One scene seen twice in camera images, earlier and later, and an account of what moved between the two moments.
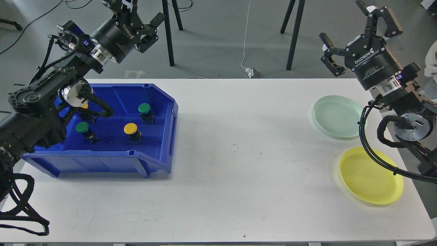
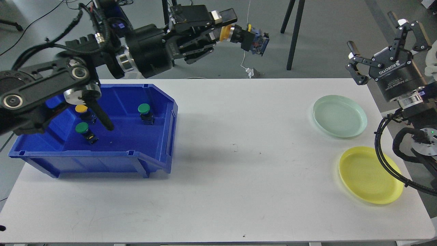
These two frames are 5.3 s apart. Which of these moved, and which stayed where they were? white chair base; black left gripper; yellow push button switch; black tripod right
Moved: black left gripper; yellow push button switch
Stayed: white chair base; black tripod right
